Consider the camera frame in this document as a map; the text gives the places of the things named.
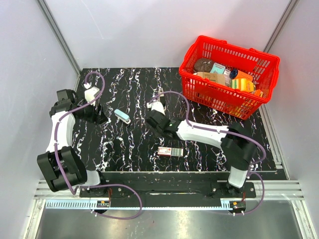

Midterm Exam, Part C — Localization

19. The brown cardboard box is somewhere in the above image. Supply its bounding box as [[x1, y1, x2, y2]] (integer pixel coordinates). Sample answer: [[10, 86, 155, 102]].
[[194, 72, 226, 86]]

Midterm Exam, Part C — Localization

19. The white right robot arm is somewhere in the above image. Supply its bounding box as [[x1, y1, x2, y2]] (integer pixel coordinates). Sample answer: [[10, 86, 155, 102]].
[[146, 110, 257, 197]]

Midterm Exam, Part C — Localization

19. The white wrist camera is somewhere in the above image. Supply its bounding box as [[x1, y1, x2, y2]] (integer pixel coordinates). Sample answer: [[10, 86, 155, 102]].
[[84, 83, 100, 103], [147, 101, 165, 115]]

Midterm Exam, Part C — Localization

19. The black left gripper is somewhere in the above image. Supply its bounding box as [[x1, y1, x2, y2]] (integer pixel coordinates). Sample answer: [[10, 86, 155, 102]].
[[76, 97, 108, 125]]

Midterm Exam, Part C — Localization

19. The orange bottle blue cap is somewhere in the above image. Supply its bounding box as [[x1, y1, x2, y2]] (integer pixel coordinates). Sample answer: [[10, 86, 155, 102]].
[[229, 68, 253, 82]]

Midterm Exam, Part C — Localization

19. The brown round pouch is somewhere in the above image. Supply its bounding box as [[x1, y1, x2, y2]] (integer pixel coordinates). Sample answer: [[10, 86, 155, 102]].
[[194, 58, 214, 72]]

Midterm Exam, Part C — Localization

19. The yellow orange box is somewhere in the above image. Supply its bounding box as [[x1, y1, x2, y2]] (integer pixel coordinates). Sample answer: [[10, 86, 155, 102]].
[[231, 78, 255, 93]]

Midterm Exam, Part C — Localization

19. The aluminium frame rail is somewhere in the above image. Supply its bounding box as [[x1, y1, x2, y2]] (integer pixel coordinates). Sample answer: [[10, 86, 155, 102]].
[[34, 180, 304, 211]]

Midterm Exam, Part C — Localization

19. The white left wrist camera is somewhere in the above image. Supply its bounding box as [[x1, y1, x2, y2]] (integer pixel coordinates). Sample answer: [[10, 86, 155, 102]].
[[84, 83, 100, 103]]

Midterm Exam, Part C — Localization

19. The beige and black stapler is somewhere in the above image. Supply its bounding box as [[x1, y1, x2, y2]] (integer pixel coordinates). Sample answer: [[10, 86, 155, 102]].
[[158, 88, 165, 107]]

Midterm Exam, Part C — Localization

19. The red white staple box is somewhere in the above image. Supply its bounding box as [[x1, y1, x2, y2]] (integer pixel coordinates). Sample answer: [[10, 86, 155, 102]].
[[158, 147, 183, 157]]

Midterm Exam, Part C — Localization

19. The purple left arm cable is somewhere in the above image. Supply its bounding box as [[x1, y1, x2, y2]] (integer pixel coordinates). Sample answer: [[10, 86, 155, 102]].
[[54, 71, 143, 220]]

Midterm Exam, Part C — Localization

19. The light blue stapler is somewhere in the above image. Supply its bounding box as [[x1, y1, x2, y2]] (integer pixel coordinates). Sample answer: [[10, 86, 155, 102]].
[[114, 109, 131, 124]]

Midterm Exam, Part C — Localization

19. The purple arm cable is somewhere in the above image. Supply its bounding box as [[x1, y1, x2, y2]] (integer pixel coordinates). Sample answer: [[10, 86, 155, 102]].
[[148, 91, 267, 215], [54, 71, 143, 220]]

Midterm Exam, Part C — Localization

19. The teal small box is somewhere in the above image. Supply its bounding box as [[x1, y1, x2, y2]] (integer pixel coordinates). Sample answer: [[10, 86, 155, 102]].
[[210, 62, 226, 74]]

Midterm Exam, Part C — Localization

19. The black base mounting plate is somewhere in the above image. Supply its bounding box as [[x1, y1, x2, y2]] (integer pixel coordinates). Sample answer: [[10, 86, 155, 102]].
[[80, 172, 256, 208]]

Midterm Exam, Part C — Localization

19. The red plastic shopping basket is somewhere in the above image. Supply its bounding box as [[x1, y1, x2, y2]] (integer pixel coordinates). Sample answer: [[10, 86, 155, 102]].
[[179, 35, 280, 120]]

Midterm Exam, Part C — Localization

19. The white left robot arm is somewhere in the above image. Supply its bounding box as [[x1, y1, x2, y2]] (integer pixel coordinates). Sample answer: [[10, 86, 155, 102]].
[[37, 87, 108, 197]]

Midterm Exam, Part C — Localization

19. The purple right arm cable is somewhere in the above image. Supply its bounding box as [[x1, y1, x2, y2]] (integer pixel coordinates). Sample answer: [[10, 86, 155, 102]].
[[148, 91, 267, 215]]

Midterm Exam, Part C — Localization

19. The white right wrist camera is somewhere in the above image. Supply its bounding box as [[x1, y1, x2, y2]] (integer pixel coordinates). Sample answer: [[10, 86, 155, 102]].
[[147, 101, 165, 115]]

